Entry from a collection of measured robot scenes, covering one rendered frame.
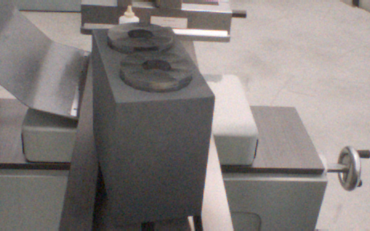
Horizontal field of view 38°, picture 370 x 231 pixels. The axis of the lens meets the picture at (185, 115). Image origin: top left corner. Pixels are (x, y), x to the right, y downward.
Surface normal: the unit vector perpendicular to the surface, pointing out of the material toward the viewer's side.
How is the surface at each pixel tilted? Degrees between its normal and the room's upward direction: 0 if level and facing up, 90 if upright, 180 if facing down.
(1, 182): 90
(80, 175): 0
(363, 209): 0
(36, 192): 90
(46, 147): 90
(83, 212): 0
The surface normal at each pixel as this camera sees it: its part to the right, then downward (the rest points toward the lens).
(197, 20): 0.04, 0.51
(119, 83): 0.07, -0.85
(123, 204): 0.26, 0.52
